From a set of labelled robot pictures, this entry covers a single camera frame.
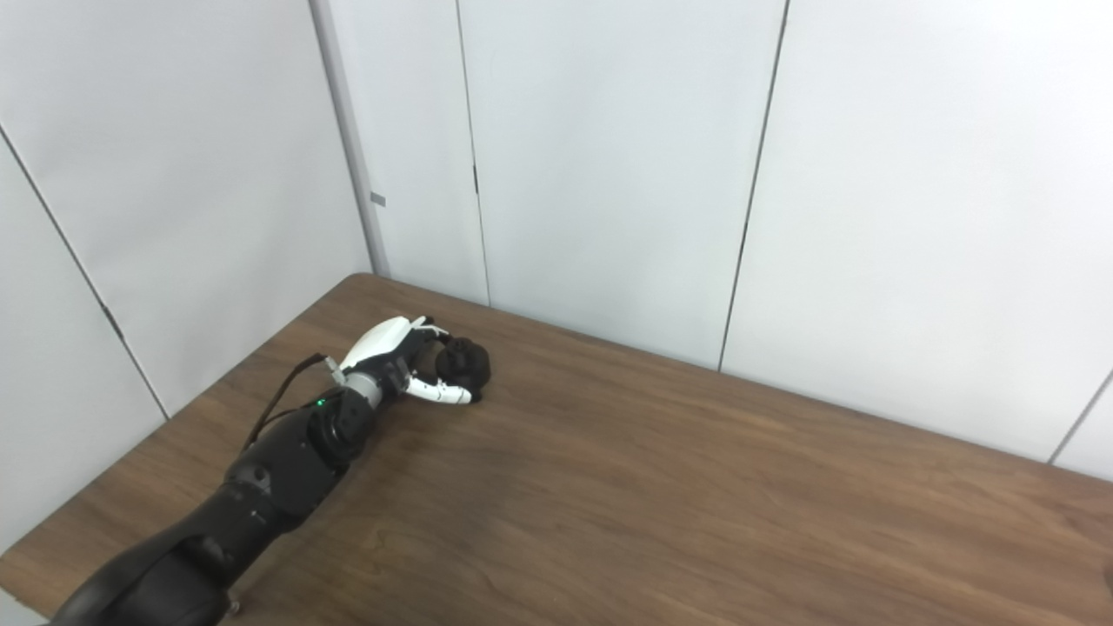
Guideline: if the grey corner post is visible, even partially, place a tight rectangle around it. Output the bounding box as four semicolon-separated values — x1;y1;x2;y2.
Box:
309;0;390;277

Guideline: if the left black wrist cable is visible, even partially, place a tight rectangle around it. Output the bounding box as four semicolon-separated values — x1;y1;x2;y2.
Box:
242;352;344;453

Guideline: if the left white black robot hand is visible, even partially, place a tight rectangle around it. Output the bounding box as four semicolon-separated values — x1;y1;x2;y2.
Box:
339;315;475;408

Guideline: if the round black plastic part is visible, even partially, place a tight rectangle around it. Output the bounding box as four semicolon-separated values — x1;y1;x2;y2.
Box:
435;337;492;403

